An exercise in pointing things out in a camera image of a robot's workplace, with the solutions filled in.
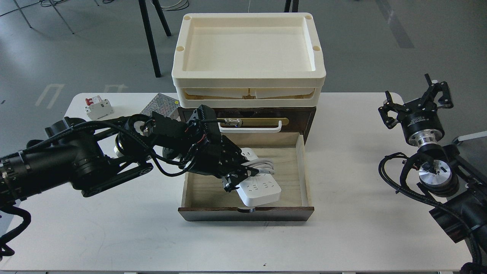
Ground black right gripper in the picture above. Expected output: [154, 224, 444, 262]
[379, 73, 454, 146]

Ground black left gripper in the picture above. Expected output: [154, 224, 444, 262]
[179, 105, 275, 192]

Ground white power strip with cable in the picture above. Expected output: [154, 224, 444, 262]
[237, 148, 282, 207]

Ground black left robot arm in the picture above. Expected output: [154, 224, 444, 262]
[0, 105, 275, 257]

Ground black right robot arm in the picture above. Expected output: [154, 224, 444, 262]
[378, 73, 487, 274]

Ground open wooden drawer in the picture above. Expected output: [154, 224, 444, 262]
[178, 132, 314, 221]

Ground metal mesh power supply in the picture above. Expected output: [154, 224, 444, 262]
[140, 93, 180, 119]

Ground cream plastic tray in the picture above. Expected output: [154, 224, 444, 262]
[172, 13, 326, 108]

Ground black table legs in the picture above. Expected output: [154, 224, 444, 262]
[138, 0, 172, 78]

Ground white drawer handle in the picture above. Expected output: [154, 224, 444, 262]
[218, 120, 282, 133]

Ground white circuit breaker red switch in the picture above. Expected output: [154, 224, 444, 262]
[85, 96, 114, 120]

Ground white cable on floor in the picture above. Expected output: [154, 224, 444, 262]
[160, 0, 190, 11]

